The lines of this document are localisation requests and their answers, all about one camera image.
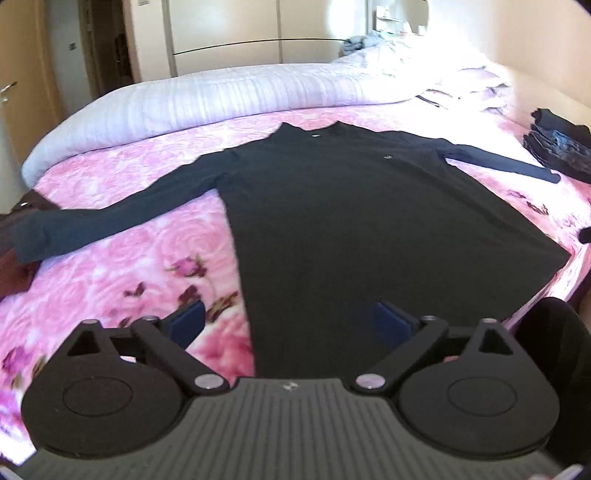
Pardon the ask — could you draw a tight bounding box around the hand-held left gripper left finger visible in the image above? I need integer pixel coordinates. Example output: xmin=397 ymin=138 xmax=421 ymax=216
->
xmin=58 ymin=299 xmax=229 ymax=395

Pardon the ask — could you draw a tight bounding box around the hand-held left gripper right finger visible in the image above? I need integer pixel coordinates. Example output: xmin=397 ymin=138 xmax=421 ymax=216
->
xmin=355 ymin=301 xmax=520 ymax=395

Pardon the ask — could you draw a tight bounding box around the dark teal sweater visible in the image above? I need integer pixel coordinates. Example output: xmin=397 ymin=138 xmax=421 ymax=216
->
xmin=13 ymin=121 xmax=571 ymax=379

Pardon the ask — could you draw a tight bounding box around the stack of folded dark clothes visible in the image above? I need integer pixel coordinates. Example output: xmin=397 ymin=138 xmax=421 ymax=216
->
xmin=523 ymin=107 xmax=591 ymax=183

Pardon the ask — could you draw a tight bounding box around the blue grey clothes pile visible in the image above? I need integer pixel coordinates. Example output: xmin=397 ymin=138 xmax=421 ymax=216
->
xmin=342 ymin=31 xmax=409 ymax=60

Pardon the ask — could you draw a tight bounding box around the pink floral blanket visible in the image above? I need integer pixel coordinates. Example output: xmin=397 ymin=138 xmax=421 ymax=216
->
xmin=0 ymin=104 xmax=591 ymax=462

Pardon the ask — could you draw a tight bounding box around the dark cloth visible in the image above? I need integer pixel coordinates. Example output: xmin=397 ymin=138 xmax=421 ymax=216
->
xmin=519 ymin=298 xmax=589 ymax=467

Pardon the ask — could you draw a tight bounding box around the reddish brown sweater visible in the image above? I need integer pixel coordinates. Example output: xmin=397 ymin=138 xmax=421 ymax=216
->
xmin=0 ymin=217 xmax=37 ymax=298

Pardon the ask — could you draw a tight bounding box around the dark brown garment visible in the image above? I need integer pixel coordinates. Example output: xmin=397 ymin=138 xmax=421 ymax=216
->
xmin=0 ymin=191 xmax=60 ymax=223

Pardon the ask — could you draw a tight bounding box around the white ribbed duvet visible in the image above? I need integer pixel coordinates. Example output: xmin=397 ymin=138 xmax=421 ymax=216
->
xmin=22 ymin=46 xmax=499 ymax=185

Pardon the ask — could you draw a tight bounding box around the beige headboard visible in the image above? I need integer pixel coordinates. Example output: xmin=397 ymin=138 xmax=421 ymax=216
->
xmin=503 ymin=62 xmax=591 ymax=141

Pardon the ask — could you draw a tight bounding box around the cream wardrobe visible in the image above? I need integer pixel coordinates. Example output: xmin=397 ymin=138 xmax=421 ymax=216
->
xmin=122 ymin=0 xmax=376 ymax=85

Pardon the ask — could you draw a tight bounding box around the wooden door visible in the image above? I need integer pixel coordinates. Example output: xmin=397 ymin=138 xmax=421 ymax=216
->
xmin=0 ymin=9 xmax=70 ymax=195

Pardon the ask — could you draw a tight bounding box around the wooden door frame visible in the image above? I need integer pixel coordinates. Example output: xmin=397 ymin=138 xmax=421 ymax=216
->
xmin=39 ymin=0 xmax=139 ymax=116

